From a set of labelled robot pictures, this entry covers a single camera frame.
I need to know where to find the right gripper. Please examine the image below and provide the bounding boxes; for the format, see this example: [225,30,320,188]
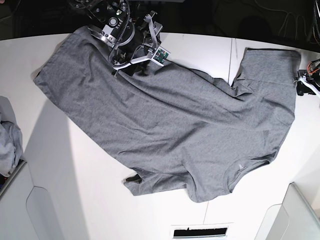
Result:
[88,11,163,77]

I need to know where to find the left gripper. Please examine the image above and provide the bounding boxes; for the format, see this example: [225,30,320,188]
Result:
[296,69,320,97]

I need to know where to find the grey t-shirt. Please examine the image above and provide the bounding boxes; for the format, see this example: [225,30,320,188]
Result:
[34,27,301,203]

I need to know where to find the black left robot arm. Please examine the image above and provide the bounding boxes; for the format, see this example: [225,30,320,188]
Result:
[295,0,320,97]

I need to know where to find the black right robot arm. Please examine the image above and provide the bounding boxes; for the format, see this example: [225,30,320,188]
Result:
[69,0,170,76]

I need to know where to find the right white bin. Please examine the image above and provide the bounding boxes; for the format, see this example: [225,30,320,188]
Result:
[255,182,320,240]

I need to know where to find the white bin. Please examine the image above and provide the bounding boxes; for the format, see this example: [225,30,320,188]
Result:
[0,161,38,240]
[255,182,320,240]

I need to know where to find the light grey cloth pile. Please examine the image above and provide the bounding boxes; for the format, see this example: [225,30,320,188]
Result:
[0,96,23,177]

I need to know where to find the left white bin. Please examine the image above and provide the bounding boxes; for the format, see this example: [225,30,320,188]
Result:
[0,161,38,240]

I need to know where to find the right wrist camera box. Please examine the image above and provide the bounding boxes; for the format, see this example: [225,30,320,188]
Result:
[150,46,171,67]

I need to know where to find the white cables in background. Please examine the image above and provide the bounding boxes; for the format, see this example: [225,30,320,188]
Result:
[259,0,320,42]

